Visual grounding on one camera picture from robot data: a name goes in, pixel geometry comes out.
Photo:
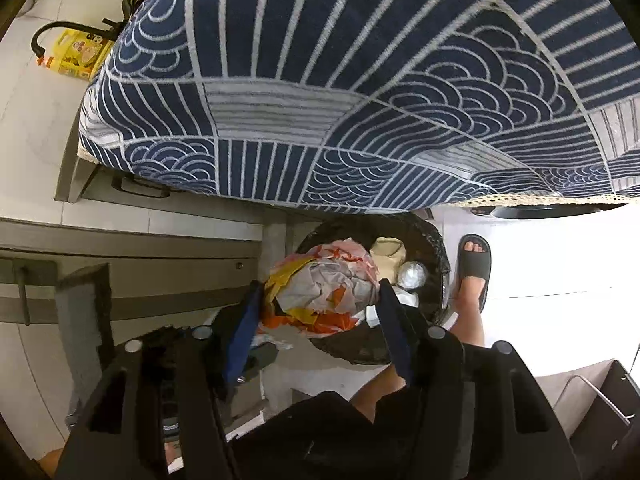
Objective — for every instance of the black slipper foot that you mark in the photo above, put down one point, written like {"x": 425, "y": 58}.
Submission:
{"x": 474, "y": 261}

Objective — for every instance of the orange printed food wrapper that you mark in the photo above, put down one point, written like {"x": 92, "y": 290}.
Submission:
{"x": 322, "y": 292}

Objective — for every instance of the person's left hand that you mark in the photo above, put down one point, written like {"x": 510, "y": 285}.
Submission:
{"x": 49, "y": 462}

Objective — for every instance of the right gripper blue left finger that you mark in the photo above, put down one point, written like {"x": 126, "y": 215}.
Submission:
{"x": 245, "y": 328}

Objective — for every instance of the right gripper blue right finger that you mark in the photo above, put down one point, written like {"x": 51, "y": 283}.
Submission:
{"x": 401, "y": 343}

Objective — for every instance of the brown paper bag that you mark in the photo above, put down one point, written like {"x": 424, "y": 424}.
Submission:
{"x": 388, "y": 254}

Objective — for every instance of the small white plastic-wrapped ball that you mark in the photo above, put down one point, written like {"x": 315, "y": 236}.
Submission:
{"x": 412, "y": 275}

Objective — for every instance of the torn white paper cup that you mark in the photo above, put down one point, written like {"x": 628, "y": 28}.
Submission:
{"x": 392, "y": 299}

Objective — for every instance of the blue patterned tablecloth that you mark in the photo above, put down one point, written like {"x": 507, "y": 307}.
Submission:
{"x": 372, "y": 105}

